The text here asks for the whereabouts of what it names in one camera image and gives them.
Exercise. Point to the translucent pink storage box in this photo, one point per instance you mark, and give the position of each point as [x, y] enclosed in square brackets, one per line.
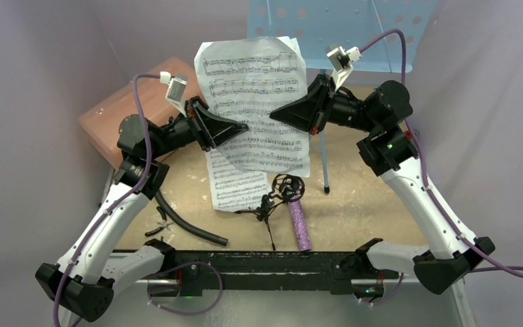
[101, 123]

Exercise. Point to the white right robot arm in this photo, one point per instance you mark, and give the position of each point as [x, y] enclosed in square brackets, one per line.
[453, 250]

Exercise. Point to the light blue music stand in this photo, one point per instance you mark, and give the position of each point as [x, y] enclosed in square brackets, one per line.
[397, 27]

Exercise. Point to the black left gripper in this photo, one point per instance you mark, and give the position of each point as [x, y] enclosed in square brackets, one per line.
[209, 128]

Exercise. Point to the sheet music page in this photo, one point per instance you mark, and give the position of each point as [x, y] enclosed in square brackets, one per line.
[232, 189]
[246, 80]

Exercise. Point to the purple glitter microphone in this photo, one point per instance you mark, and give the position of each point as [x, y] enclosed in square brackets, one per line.
[300, 228]

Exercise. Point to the black pliers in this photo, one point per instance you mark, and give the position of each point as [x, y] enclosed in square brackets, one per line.
[162, 224]

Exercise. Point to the black foam tube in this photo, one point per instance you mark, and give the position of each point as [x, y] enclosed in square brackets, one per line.
[166, 211]

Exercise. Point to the black microphone shock mount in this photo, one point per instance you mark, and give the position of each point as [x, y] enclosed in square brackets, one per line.
[285, 189]

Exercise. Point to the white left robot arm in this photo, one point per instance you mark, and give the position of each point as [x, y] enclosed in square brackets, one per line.
[81, 284]

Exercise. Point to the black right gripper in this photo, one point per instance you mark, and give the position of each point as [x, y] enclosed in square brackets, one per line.
[320, 104]

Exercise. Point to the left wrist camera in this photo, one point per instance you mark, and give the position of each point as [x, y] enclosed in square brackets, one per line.
[176, 88]

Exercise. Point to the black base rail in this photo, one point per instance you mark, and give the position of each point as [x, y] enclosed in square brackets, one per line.
[329, 271]

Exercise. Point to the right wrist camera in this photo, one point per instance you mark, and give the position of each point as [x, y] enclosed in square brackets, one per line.
[342, 61]

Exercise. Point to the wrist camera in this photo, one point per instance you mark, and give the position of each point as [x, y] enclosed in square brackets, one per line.
[342, 61]
[176, 88]

